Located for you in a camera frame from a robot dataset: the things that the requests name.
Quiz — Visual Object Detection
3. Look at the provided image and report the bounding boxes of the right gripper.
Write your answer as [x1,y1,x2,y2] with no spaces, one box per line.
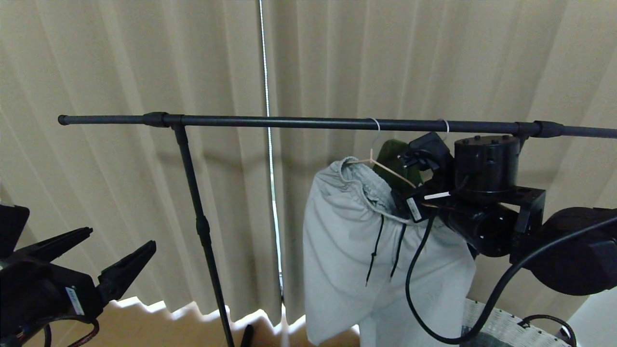
[391,189,520,258]

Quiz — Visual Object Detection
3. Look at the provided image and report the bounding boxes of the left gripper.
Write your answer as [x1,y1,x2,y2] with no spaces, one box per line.
[0,227,158,338]

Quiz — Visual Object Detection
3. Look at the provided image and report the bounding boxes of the green shirt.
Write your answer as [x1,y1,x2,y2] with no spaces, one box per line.
[374,139,426,194]

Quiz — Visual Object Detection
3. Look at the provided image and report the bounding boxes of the pale grey shorts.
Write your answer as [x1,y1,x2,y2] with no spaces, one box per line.
[303,156,478,347]

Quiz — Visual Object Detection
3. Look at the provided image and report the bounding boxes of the white laundry basket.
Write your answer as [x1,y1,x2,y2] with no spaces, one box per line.
[460,299,579,347]

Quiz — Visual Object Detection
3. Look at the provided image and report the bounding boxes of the black clothes rack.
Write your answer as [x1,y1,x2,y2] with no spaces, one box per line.
[58,112,617,347]

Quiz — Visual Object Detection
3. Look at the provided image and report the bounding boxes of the beige curtain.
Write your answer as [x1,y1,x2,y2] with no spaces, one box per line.
[0,0,617,333]

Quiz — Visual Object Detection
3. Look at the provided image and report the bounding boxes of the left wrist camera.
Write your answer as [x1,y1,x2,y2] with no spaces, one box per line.
[0,204,30,259]

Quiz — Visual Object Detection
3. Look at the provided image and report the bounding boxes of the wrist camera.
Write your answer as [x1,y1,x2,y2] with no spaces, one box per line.
[0,204,30,259]
[398,131,455,186]

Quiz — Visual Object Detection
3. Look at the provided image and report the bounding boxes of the black cable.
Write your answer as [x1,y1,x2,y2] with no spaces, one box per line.
[406,212,617,346]

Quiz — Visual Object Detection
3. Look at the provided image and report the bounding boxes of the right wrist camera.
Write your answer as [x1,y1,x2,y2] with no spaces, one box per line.
[398,131,455,186]

